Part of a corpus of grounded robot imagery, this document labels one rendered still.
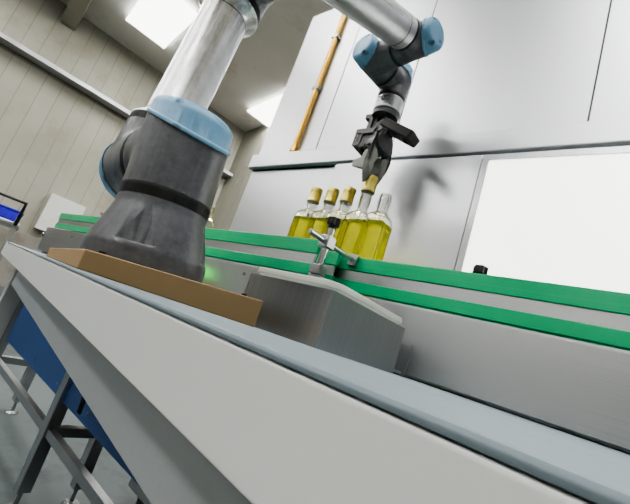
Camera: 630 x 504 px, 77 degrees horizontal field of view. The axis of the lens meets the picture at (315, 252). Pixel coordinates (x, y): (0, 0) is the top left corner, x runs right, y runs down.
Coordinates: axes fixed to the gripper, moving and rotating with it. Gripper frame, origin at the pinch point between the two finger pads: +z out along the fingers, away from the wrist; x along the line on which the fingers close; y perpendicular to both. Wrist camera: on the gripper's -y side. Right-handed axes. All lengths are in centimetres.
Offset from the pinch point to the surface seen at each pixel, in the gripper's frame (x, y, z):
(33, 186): -63, 639, -43
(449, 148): -12.8, -11.9, -16.7
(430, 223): -12.1, -12.7, 5.7
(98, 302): 63, -32, 45
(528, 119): -14.9, -29.2, -24.8
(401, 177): -12.1, -0.5, -7.9
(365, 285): 4.0, -10.3, 28.0
